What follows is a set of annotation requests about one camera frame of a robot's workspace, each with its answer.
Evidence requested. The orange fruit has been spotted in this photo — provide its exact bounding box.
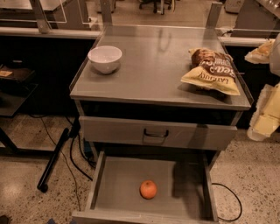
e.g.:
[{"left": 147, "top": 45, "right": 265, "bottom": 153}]
[{"left": 139, "top": 180, "right": 158, "bottom": 200}]

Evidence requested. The yellow brown chip bag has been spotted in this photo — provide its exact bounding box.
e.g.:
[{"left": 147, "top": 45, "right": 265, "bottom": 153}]
[{"left": 181, "top": 48, "right": 240, "bottom": 95}]

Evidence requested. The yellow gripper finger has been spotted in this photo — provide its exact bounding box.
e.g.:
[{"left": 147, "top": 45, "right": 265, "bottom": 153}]
[
  {"left": 244, "top": 40, "right": 274, "bottom": 64},
  {"left": 247, "top": 83, "right": 280, "bottom": 141}
]

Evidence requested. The black floor cable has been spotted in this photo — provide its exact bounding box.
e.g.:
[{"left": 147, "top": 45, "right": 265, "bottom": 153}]
[
  {"left": 211, "top": 182, "right": 243, "bottom": 222},
  {"left": 29, "top": 113, "right": 97, "bottom": 213}
]

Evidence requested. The white ceramic bowl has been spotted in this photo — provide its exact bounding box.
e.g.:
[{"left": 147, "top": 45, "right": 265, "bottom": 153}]
[{"left": 87, "top": 45, "right": 123, "bottom": 74}]

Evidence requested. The closed grey drawer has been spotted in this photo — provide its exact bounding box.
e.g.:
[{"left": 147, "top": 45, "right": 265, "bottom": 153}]
[{"left": 79, "top": 116, "right": 237, "bottom": 151}]

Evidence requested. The black floor cable left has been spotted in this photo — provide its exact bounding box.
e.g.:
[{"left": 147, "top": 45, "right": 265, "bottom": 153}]
[{"left": 29, "top": 113, "right": 97, "bottom": 213}]

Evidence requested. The black office chair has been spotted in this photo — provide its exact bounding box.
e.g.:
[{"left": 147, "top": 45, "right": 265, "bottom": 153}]
[{"left": 138, "top": 0, "right": 174, "bottom": 15}]

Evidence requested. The open grey drawer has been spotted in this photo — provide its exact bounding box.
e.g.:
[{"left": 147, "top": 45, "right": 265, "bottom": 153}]
[{"left": 73, "top": 151, "right": 219, "bottom": 224}]

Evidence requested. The grey metal cabinet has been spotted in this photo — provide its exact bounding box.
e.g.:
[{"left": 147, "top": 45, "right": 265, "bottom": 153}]
[{"left": 70, "top": 26, "right": 252, "bottom": 165}]

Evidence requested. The black floor cable right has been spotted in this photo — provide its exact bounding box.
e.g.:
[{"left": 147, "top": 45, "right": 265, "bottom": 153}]
[{"left": 211, "top": 182, "right": 243, "bottom": 222}]

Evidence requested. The black metal stand leg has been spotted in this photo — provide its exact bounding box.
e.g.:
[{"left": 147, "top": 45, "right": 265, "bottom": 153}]
[{"left": 37, "top": 128, "right": 69, "bottom": 193}]

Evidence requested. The black drawer handle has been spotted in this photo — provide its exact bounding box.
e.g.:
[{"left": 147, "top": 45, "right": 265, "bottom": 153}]
[{"left": 143, "top": 129, "right": 169, "bottom": 138}]

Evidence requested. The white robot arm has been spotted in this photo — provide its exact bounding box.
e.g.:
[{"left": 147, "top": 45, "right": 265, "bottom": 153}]
[{"left": 245, "top": 34, "right": 280, "bottom": 141}]

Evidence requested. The dark side table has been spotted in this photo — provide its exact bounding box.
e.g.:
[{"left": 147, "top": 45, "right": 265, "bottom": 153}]
[{"left": 0, "top": 65, "right": 37, "bottom": 157}]

